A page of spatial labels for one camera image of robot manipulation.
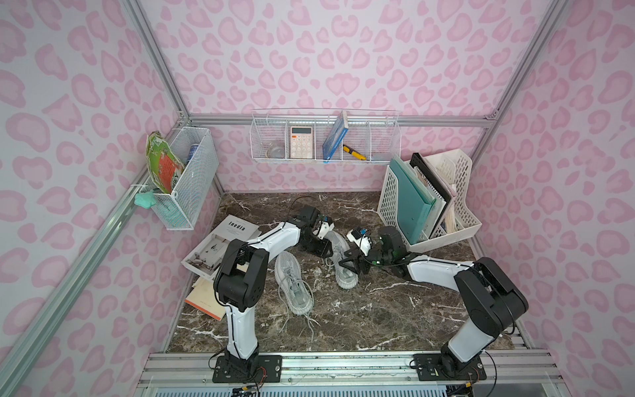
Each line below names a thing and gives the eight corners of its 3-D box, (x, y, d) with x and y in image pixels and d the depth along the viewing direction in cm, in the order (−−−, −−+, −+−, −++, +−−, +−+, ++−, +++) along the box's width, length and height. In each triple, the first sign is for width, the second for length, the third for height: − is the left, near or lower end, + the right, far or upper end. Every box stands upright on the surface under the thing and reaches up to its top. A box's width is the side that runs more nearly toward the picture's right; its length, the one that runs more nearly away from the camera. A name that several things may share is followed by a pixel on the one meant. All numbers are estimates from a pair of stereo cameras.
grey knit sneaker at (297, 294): (290, 321, 84) (288, 314, 79) (271, 265, 98) (267, 256, 93) (317, 308, 87) (317, 301, 82) (294, 255, 101) (292, 246, 96)
